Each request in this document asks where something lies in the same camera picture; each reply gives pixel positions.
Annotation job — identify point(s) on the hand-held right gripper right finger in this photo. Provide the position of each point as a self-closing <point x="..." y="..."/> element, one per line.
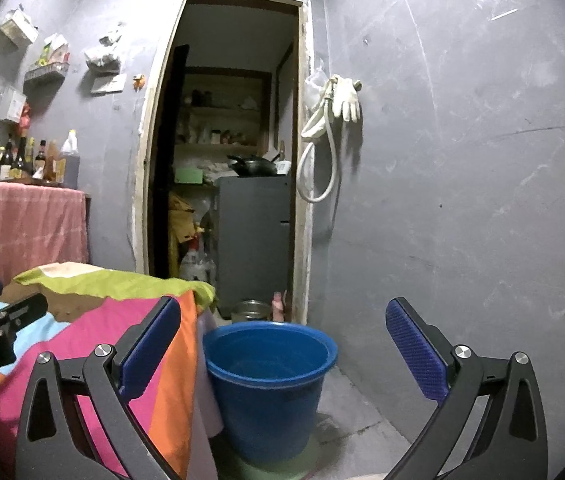
<point x="417" y="355"/>

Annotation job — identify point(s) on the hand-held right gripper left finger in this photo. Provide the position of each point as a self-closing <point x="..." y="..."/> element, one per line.
<point x="150" y="350"/>

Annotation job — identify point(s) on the blue plastic bucket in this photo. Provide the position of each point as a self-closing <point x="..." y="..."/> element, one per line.
<point x="267" y="410"/>

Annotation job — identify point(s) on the colourful patchwork blanket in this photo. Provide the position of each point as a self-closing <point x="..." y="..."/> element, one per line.
<point x="102" y="315"/>

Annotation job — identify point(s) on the white under cloth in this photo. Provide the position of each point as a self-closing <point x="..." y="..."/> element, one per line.
<point x="208" y="390"/>

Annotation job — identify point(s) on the pink checked cloth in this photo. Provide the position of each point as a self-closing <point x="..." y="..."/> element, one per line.
<point x="22" y="225"/>

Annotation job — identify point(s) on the steel pot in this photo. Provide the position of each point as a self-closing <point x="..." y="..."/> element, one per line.
<point x="250" y="310"/>

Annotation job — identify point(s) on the yellow bag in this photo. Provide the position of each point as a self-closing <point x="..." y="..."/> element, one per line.
<point x="181" y="225"/>

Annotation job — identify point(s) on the small pink bottle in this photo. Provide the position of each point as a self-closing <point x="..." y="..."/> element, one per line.
<point x="278" y="305"/>

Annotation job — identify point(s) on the brown paper carton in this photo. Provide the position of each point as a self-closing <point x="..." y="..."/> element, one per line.
<point x="52" y="163"/>

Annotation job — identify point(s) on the grey metal cabinet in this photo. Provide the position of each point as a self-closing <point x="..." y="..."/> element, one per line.
<point x="252" y="240"/>

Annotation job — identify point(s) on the green box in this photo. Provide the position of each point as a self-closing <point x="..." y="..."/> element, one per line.
<point x="190" y="175"/>

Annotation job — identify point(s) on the red plastic bag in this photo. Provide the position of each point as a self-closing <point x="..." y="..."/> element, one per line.
<point x="26" y="117"/>

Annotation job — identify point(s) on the metal box grater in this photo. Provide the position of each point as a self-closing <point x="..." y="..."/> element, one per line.
<point x="12" y="105"/>

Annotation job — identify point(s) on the black wok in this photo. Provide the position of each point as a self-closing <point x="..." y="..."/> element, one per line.
<point x="255" y="166"/>

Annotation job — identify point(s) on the white cup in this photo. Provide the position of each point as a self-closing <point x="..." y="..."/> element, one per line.
<point x="283" y="166"/>

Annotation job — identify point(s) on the green seasoning packet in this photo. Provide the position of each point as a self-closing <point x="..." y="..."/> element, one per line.
<point x="47" y="54"/>

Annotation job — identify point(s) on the wooden pantry shelves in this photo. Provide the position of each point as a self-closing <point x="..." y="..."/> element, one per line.
<point x="222" y="110"/>

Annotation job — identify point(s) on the red seasoning packet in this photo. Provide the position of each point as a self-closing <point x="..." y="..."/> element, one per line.
<point x="62" y="53"/>

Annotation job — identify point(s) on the white rubber gloves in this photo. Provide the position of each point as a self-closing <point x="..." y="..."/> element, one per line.
<point x="347" y="105"/>

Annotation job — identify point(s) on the hanging clear plastic bag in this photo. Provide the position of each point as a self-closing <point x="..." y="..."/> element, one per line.
<point x="102" y="55"/>

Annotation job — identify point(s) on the white plastic basket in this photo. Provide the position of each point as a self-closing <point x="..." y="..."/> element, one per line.
<point x="17" y="27"/>

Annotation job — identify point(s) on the white plastic bag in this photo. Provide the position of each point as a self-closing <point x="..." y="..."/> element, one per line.
<point x="315" y="85"/>

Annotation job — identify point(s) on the wooden door frame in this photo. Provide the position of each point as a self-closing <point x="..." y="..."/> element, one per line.
<point x="305" y="220"/>

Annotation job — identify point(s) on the grey wall shelf rack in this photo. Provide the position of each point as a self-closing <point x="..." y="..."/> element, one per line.
<point x="45" y="73"/>

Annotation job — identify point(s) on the orange wall hook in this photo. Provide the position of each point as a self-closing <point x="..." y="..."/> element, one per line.
<point x="138" y="81"/>

